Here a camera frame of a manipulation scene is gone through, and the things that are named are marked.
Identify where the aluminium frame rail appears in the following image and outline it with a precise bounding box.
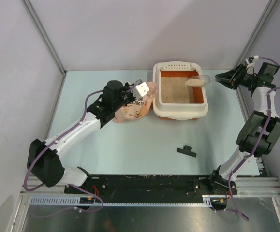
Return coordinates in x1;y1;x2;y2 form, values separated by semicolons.
20;177;280;198

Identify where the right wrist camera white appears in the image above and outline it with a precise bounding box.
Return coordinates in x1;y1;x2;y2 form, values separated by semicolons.
244;55;259;69

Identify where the cream orange litter box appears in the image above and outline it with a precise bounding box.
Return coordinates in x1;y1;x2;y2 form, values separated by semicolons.
152;61;208;120

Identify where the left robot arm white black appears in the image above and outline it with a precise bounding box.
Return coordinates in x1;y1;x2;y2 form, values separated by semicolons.
27;80;149;193

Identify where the right aluminium corner post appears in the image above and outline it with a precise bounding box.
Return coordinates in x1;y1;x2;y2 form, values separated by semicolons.
232;0;280;73

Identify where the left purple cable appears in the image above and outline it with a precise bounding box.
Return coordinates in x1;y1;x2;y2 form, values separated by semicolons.
23;78;143;216

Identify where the left aluminium corner post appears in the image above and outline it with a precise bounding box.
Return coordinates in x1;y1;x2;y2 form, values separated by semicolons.
21;0;67;76

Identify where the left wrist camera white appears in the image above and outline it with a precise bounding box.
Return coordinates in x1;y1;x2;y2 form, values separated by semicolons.
131;82;149;99

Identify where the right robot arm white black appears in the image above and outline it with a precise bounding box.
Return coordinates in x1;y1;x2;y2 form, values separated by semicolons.
208;56;280;194

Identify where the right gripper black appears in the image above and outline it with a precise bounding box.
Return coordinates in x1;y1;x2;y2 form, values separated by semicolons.
215;63;258;90

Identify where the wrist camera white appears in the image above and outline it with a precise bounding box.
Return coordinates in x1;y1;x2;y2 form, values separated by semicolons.
131;82;149;99
244;55;259;69

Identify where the black bag sealing clip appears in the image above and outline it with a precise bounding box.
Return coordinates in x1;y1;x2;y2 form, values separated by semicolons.
176;145;197;158

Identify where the aluminium corner post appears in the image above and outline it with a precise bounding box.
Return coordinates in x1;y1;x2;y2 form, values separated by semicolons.
21;0;67;76
232;0;280;73

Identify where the pink cat litter bag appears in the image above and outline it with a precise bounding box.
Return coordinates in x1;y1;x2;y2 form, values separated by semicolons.
113;82;157;123

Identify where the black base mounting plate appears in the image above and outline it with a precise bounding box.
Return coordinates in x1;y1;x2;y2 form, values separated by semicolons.
64;174;237;203

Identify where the clear plastic scoop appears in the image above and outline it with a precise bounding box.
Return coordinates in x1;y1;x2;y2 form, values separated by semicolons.
185;75;216;87

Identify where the white slotted cable duct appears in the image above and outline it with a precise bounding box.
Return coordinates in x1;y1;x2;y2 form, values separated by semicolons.
29;195;213;206

